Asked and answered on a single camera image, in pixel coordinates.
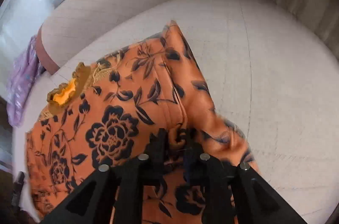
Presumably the orange black floral blouse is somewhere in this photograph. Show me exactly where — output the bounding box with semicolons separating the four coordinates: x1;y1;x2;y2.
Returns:
26;21;257;223

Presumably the pink quilted bolster cushion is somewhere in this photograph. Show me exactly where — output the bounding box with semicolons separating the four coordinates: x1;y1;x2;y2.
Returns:
36;0;205;75

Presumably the purple floral cloth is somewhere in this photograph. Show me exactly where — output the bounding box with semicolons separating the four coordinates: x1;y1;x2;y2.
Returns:
6;35;46;127

